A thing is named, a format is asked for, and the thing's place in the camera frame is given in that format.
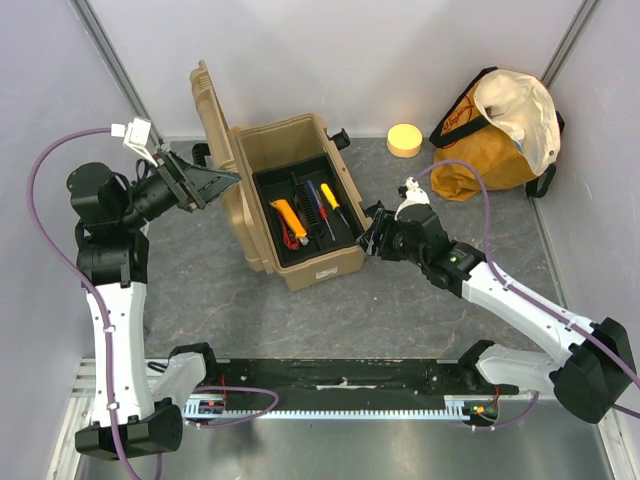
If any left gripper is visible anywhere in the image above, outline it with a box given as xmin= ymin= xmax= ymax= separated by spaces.
xmin=118 ymin=147 xmax=241 ymax=228

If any blue and red screwdriver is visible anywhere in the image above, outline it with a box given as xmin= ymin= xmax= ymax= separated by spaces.
xmin=306 ymin=180 xmax=336 ymax=242

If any yellow and black screwdriver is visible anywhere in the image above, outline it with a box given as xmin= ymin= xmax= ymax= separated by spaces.
xmin=320 ymin=183 xmax=349 ymax=227

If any tan plastic tool box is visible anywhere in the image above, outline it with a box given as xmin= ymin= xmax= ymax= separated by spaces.
xmin=190 ymin=61 xmax=371 ymax=291

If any yellow utility knife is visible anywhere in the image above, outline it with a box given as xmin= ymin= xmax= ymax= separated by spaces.
xmin=270 ymin=199 xmax=309 ymax=246

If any red and black utility knife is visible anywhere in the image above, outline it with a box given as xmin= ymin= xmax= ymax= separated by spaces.
xmin=280 ymin=217 xmax=300 ymax=251

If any black tool box tray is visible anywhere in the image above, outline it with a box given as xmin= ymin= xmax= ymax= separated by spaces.
xmin=252 ymin=154 xmax=364 ymax=267

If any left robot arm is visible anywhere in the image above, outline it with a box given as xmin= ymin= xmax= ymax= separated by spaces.
xmin=67 ymin=152 xmax=240 ymax=460

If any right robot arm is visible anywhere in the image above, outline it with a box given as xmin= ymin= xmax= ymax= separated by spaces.
xmin=357 ymin=203 xmax=636 ymax=424

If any yellow round sponge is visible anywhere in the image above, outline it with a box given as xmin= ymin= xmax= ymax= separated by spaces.
xmin=387 ymin=123 xmax=423 ymax=158

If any yellow and cream tote bag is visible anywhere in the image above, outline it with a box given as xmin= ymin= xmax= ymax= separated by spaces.
xmin=429 ymin=67 xmax=565 ymax=202

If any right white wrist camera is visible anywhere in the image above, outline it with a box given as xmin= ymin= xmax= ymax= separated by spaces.
xmin=394 ymin=177 xmax=430 ymax=219

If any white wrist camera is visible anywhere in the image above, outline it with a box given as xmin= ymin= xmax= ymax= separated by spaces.
xmin=394 ymin=177 xmax=430 ymax=219
xmin=110 ymin=117 xmax=157 ymax=165

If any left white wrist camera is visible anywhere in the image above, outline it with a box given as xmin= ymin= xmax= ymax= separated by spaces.
xmin=110 ymin=117 xmax=157 ymax=165

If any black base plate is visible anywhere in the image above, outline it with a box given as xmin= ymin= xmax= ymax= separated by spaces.
xmin=162 ymin=357 xmax=521 ymax=412

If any slotted cable duct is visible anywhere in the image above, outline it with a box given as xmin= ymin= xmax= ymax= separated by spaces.
xmin=182 ymin=396 xmax=499 ymax=423

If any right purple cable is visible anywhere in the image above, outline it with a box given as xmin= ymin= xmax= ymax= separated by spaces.
xmin=409 ymin=159 xmax=640 ymax=432

